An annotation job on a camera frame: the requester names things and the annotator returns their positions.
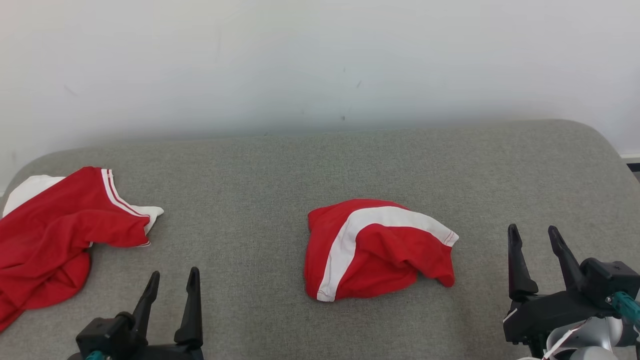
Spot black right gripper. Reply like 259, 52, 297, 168
502, 223, 617, 351

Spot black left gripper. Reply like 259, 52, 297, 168
127, 266, 205, 360

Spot red white sleeved t-shirt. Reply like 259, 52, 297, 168
0, 166, 165, 333

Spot red white striped shorts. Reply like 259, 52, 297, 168
303, 198, 460, 303

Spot thin red white right wires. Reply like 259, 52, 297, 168
542, 322, 586, 360

